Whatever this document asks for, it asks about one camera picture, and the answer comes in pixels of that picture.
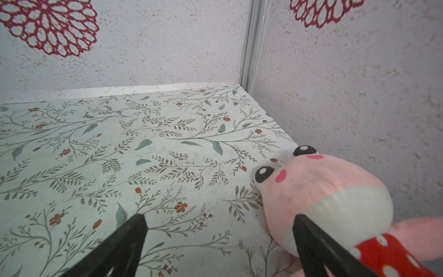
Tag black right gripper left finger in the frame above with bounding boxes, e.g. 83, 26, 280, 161
63, 214, 148, 277

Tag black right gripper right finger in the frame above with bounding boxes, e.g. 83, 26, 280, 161
293, 214, 377, 277

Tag pink frog plush toy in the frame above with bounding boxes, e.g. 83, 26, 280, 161
254, 145, 443, 277

